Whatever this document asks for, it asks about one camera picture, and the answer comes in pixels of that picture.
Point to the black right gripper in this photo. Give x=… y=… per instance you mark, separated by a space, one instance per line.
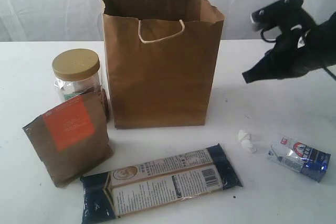
x=287 y=15

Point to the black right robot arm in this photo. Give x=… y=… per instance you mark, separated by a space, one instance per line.
x=300 y=44

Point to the brown paper bag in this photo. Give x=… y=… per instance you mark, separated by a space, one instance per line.
x=160 y=60

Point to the white marshmallow piece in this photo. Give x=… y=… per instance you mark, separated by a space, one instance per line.
x=249 y=146
x=244 y=136

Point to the small blue white packet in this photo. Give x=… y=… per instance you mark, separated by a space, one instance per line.
x=298 y=157

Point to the long dark noodle package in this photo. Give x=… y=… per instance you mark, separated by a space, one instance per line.
x=124 y=191

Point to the clear jar gold lid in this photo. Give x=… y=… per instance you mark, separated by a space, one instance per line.
x=78 y=71

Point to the brown pouch orange label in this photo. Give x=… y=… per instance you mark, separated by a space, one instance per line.
x=71 y=138

